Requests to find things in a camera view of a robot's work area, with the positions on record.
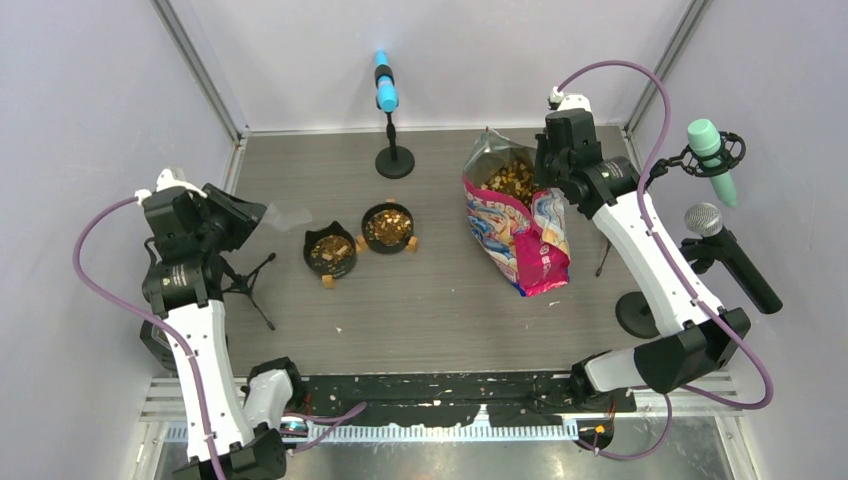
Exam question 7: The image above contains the clear plastic scoop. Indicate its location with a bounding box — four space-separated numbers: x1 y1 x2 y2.
259 200 313 233

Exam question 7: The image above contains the colourful pet food bag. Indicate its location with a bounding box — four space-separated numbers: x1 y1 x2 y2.
462 129 571 297

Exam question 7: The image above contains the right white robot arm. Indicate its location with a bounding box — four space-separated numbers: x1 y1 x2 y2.
535 109 751 411

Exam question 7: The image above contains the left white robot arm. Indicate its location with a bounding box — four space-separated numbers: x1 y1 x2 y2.
139 180 307 479

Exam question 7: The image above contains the cat-ear black pet bowl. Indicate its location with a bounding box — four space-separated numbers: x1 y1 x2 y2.
303 221 358 289

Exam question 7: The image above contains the round black pet bowl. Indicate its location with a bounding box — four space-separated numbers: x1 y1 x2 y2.
356 198 419 255

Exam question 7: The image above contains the yellow microphone on tripod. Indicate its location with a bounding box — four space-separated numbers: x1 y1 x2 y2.
222 252 277 331

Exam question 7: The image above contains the black box device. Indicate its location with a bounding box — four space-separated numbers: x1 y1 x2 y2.
139 321 177 374

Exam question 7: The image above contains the blue microphone on stand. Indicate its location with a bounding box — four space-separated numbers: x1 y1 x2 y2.
374 49 415 179

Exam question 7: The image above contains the round black stand base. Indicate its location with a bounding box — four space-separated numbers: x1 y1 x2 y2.
615 291 660 339

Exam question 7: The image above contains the grey black handheld microphone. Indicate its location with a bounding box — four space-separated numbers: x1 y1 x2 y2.
679 203 783 315

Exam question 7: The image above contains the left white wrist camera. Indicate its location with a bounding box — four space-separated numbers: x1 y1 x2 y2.
135 167 208 206

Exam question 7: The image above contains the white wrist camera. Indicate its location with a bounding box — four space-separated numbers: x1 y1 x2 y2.
548 86 592 112
135 167 208 206

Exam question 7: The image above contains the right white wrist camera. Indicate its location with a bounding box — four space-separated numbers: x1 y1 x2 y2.
548 86 592 112

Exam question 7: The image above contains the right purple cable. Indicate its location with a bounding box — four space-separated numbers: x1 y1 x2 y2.
553 59 775 462

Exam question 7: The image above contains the green microphone with shock mount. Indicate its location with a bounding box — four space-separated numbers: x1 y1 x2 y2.
647 119 747 208

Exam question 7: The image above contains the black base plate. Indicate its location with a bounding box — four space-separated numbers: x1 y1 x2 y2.
287 371 636 427

